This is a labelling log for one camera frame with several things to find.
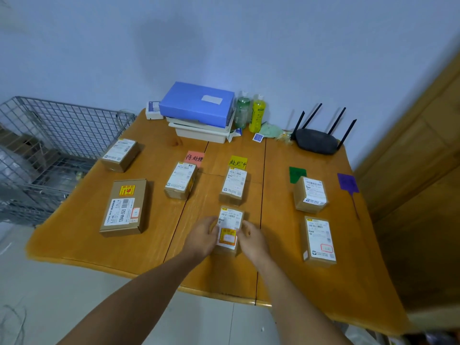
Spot person's right hand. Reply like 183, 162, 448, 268
235, 220, 270, 267

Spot person's left hand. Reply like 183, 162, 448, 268
183, 216, 220, 263

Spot cardboard parcel with orange sticker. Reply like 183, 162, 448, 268
214, 206, 245, 256

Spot person's left forearm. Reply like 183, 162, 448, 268
57, 248, 202, 345

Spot person's right forearm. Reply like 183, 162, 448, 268
256, 256, 354, 345

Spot small cardboard parcel white label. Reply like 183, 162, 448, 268
293, 176, 328, 214
164, 161, 197, 201
101, 138, 141, 173
219, 167, 248, 206

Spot pink sticky note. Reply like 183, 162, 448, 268
184, 151, 205, 168

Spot cardboard parcel with red stamp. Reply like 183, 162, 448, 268
302, 216, 338, 267

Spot large flat cardboard parcel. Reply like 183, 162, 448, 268
99, 179, 148, 237

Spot white plastic tray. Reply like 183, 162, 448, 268
169, 122, 232, 144
166, 110, 236, 134

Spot light green packet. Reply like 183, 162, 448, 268
259, 122, 285, 139

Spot purple sticky note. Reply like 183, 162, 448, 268
337, 173, 360, 194

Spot black router with antennas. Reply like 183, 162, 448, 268
290, 103, 358, 155

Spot yellow plastic bottle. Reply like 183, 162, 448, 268
249, 94, 267, 133

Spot green plastic bottle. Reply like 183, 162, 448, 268
234, 91, 251, 130

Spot blue file box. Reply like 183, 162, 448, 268
159, 81, 236, 128

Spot small white and blue box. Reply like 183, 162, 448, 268
145, 101, 164, 121

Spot wooden door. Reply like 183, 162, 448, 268
354, 50, 460, 320

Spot brown cardboard box in cart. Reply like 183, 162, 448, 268
0, 124, 62, 169

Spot grey wire mesh cart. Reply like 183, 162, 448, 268
0, 96, 136, 227

